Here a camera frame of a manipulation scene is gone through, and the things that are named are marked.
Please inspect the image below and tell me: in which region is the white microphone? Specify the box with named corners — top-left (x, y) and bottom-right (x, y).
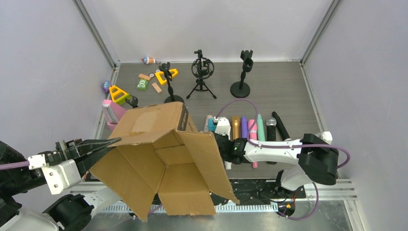
top-left (224, 161), bottom-right (232, 170)

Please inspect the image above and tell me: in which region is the pink microphone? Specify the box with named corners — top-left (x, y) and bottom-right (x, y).
top-left (247, 119), bottom-right (259, 169)

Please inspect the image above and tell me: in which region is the gold microphone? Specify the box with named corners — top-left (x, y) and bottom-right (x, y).
top-left (231, 115), bottom-right (241, 140)

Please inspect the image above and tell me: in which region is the teal microphone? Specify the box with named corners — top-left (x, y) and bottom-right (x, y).
top-left (256, 114), bottom-right (266, 141)

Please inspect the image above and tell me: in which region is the purple microphone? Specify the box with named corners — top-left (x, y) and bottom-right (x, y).
top-left (241, 116), bottom-right (248, 138)

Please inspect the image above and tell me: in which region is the glitter microphone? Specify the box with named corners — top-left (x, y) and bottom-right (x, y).
top-left (203, 115), bottom-right (213, 132)

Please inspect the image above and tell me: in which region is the black mic stand wide clip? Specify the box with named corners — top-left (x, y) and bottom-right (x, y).
top-left (230, 50), bottom-right (254, 98)

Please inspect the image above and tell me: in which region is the cardboard box with label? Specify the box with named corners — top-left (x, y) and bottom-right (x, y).
top-left (90, 102), bottom-right (239, 221)

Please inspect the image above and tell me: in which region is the black tripod shock mount stand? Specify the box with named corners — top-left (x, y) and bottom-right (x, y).
top-left (186, 50), bottom-right (217, 99)

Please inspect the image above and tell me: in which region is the black mic stand round base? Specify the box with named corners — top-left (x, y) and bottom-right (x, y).
top-left (159, 62), bottom-right (184, 103)

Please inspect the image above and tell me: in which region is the blue toy microphone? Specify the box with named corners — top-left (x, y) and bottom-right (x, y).
top-left (207, 120), bottom-right (217, 131)

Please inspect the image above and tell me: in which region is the black sparkle grille microphone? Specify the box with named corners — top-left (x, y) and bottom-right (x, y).
top-left (266, 117), bottom-right (277, 141)

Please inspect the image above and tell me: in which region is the black mic stand front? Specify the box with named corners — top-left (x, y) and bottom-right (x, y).
top-left (125, 95), bottom-right (139, 108)

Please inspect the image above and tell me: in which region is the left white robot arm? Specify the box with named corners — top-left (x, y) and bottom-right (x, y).
top-left (0, 138), bottom-right (120, 231)

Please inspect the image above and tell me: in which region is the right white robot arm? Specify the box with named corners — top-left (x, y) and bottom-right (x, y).
top-left (215, 134), bottom-right (339, 192)

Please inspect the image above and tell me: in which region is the pink plastic holder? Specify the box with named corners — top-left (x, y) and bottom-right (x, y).
top-left (102, 100), bottom-right (127, 131)

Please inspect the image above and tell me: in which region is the yellow green triangle block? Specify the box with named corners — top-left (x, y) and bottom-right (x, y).
top-left (109, 85), bottom-right (131, 105)

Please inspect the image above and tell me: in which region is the green toy block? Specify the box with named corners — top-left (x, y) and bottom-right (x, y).
top-left (137, 78), bottom-right (149, 90)

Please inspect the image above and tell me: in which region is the small orange wooden block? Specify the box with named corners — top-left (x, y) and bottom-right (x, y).
top-left (152, 82), bottom-right (162, 93)

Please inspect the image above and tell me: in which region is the yellow triangle toy block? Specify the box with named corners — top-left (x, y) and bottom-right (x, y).
top-left (154, 68), bottom-right (179, 86)

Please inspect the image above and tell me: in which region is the small colourful toy figure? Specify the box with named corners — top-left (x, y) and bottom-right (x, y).
top-left (141, 56), bottom-right (156, 64)

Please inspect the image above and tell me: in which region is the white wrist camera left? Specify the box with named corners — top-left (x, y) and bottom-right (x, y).
top-left (28, 154), bottom-right (82, 195)

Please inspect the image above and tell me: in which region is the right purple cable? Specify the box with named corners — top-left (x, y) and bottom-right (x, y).
top-left (215, 98), bottom-right (351, 222)

